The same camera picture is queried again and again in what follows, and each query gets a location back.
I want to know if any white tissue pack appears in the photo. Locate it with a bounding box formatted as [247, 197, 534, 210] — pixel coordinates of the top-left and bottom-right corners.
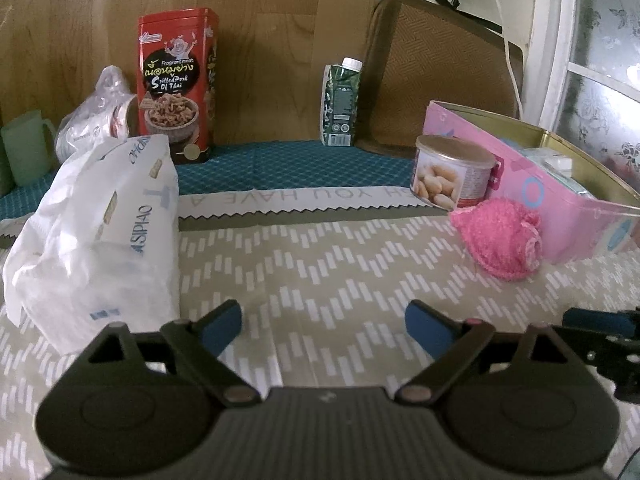
[520, 148, 593, 198]

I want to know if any pink fluffy soft item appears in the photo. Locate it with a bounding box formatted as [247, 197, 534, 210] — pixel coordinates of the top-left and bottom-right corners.
[449, 197, 542, 281]

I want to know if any pink tin storage box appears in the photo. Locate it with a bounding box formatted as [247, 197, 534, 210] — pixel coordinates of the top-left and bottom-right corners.
[423, 101, 639, 263]

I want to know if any white plastic bag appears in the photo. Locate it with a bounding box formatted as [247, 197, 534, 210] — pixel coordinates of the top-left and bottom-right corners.
[2, 136, 180, 354]

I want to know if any round snack can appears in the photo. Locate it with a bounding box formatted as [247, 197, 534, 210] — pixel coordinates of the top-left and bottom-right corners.
[410, 136, 497, 211]

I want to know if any clear plastic bag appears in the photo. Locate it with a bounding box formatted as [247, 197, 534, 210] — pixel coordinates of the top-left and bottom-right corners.
[54, 65, 140, 162]

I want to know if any frosted glass door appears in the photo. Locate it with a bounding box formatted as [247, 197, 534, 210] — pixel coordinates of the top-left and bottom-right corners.
[523, 0, 639, 188]

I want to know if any green plastic cup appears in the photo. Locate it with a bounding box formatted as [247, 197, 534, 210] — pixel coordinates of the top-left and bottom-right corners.
[1, 110, 56, 188]

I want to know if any green drink carton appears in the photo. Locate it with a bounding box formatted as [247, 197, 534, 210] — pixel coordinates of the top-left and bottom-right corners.
[320, 58, 362, 148]

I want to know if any red snack tin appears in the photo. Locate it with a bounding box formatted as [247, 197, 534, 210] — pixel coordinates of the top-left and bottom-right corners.
[137, 8, 219, 164]

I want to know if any white power cable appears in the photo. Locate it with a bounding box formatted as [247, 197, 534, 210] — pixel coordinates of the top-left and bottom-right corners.
[482, 0, 525, 118]

